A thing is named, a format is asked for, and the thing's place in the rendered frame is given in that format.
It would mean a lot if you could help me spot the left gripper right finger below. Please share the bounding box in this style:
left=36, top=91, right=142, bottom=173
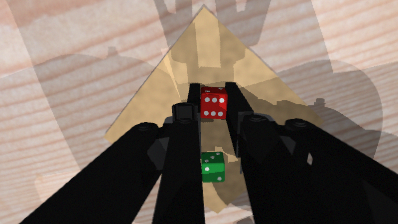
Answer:
left=225, top=82, right=398, bottom=224

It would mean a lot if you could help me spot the red die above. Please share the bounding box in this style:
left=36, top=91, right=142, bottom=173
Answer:
left=200, top=87, right=228, bottom=119

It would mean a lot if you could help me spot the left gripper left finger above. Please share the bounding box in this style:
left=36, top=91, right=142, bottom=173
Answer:
left=19, top=83, right=205, bottom=224

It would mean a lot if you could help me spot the green die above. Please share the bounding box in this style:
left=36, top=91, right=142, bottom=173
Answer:
left=201, top=152, right=225, bottom=183

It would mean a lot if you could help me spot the tan square mat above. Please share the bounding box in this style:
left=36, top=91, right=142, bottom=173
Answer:
left=104, top=7, right=324, bottom=214

